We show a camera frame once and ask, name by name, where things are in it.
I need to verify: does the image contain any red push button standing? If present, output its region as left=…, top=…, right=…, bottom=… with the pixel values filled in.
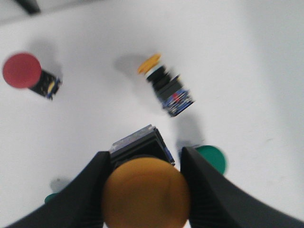
left=2, top=52, right=61, bottom=100

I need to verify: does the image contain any green push button lying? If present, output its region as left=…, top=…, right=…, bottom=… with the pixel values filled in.
left=44, top=178, right=69, bottom=205

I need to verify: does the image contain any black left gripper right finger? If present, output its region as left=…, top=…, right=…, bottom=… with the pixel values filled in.
left=180, top=147, right=304, bottom=228

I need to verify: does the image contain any yellow push button lying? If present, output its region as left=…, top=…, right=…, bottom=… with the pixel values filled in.
left=137, top=53, right=194, bottom=117

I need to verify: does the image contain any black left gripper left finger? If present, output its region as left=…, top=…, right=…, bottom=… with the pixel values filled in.
left=8, top=152, right=112, bottom=228

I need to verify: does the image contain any yellow push button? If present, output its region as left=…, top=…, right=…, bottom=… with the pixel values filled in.
left=101, top=125, right=191, bottom=228
left=137, top=53, right=194, bottom=117

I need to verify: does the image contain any green push button standing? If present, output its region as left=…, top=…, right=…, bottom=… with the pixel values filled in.
left=178, top=141, right=228, bottom=176

